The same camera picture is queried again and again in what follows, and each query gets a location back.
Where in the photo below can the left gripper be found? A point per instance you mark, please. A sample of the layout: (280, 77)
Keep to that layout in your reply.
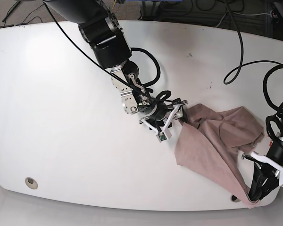
(262, 185)

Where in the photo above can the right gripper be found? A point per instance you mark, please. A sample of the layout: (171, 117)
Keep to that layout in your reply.
(159, 120)

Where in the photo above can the mauve t-shirt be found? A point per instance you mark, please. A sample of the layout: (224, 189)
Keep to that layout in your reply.
(209, 142)

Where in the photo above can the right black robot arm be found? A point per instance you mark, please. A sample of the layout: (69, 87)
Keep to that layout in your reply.
(100, 28)

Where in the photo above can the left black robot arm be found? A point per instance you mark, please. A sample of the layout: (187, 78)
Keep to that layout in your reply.
(268, 169)

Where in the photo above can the right table grommet hole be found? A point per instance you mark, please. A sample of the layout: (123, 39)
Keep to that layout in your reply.
(234, 199)

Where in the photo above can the table grommet hole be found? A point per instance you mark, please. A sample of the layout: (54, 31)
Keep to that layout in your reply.
(234, 199)
(31, 183)

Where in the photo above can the left table grommet hole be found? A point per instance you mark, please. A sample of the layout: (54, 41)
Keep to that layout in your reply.
(31, 183)

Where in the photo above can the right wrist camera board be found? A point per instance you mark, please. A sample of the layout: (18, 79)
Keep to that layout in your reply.
(161, 137)

